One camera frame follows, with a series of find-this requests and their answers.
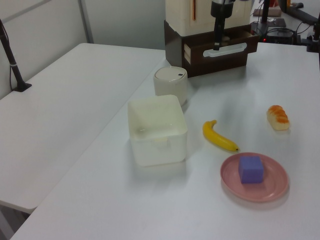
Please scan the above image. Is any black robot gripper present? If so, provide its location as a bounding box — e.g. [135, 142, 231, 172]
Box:
[210, 0, 235, 51]

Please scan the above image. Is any cream toy fridge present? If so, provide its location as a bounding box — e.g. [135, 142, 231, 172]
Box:
[165, 0, 252, 36]

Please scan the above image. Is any brown toy cabinet base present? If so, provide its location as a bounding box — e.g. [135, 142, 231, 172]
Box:
[163, 19, 254, 79]

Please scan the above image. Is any toy bread loaf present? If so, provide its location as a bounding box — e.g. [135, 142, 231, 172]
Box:
[266, 104, 291, 131]

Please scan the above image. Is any yellow toy banana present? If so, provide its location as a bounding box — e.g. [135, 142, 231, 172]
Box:
[202, 119, 241, 153]

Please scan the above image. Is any black stand pole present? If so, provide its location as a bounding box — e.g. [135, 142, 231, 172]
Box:
[259, 0, 272, 25]

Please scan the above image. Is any black electronics box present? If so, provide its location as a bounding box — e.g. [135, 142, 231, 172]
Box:
[262, 26, 296, 45]

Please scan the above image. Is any cream round lidded bin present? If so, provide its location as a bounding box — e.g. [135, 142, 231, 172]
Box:
[153, 66, 189, 107]

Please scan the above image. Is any white square plastic box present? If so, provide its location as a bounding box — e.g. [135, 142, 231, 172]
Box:
[127, 94, 189, 168]

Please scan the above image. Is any purple cube block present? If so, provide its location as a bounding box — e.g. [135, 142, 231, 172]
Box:
[238, 155, 265, 185]

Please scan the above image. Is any pink plastic plate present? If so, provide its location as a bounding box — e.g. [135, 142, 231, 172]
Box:
[219, 151, 291, 203]

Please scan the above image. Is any black pole with clamp base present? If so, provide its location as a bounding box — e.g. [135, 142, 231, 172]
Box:
[0, 18, 33, 92]

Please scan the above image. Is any brown drawer with white handle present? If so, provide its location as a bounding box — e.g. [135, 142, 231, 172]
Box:
[183, 26, 260, 65]

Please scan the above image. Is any black clamp mount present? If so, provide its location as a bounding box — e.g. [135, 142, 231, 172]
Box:
[301, 23, 320, 53]

